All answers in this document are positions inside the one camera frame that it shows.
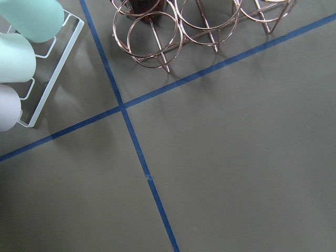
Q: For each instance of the tea bottle front of rack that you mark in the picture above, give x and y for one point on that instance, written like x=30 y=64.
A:
x=144 y=9

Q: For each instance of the pale white-green cup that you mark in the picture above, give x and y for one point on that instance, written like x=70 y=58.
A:
x=18 y=61

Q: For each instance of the mint green cup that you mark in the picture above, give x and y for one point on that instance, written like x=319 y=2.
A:
x=37 y=21

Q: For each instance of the copper wire bottle rack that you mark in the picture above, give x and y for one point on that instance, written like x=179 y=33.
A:
x=203 y=23

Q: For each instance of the white wire cup rack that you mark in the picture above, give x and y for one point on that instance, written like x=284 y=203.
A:
x=50 y=56

